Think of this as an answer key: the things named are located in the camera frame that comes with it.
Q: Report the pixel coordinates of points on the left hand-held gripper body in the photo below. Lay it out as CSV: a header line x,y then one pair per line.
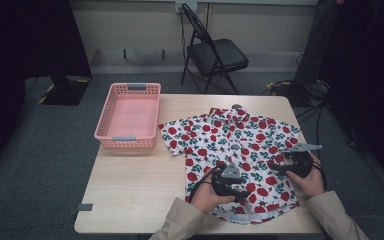
x,y
225,183

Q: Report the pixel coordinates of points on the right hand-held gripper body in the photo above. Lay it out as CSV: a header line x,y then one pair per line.
x,y
301,165

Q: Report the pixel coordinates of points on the white shirt with red flowers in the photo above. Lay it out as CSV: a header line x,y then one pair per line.
x,y
240,143

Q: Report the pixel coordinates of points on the person's right hand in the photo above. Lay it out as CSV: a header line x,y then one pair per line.
x,y
310,183

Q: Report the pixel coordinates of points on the person's left hand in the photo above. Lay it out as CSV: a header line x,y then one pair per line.
x,y
206,198

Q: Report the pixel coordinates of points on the dark equipment on floor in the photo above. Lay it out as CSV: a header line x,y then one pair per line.
x,y
300,91

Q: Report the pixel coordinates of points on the round grey table grommet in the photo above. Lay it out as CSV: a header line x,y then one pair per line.
x,y
236,106

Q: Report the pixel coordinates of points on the dark curtain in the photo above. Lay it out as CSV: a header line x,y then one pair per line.
x,y
20,66
370,83

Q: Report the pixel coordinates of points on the pink plastic basket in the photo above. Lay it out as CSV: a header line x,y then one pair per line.
x,y
131,118

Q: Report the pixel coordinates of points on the black folding chair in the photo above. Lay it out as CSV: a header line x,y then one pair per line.
x,y
218,55

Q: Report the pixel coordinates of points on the grey clip on table edge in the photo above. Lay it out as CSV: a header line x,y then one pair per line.
x,y
85,207

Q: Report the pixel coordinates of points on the black stand base yellow tape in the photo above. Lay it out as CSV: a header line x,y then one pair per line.
x,y
68,91

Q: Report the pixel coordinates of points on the white wall outlet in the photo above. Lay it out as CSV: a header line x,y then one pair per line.
x,y
186,6

